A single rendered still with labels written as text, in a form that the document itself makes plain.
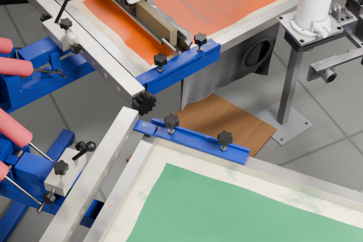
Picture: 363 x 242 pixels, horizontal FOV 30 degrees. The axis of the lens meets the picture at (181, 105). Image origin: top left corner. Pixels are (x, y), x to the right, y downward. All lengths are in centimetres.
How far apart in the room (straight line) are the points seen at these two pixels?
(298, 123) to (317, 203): 148
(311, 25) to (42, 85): 88
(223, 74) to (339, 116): 107
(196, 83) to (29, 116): 120
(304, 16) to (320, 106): 145
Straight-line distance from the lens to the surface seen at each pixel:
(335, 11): 216
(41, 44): 216
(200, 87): 243
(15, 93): 209
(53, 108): 338
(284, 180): 188
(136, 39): 227
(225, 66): 246
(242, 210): 184
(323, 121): 339
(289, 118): 335
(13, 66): 201
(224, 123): 326
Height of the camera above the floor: 247
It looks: 48 degrees down
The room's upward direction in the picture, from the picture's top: 3 degrees clockwise
